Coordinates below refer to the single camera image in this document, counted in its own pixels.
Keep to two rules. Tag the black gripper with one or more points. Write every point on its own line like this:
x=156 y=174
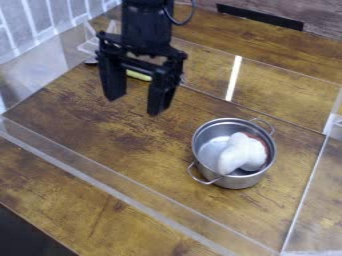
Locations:
x=142 y=49

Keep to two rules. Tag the silver metal pot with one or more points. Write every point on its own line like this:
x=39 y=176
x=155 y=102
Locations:
x=209 y=142

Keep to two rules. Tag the white red toy mushroom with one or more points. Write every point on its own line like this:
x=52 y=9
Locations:
x=245 y=153

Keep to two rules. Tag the yellow green toy vegetable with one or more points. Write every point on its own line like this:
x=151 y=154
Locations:
x=139 y=76

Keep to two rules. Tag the black bar on table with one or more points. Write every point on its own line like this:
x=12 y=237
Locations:
x=261 y=17

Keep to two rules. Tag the clear acrylic enclosure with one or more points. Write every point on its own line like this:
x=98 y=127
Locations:
x=100 y=174

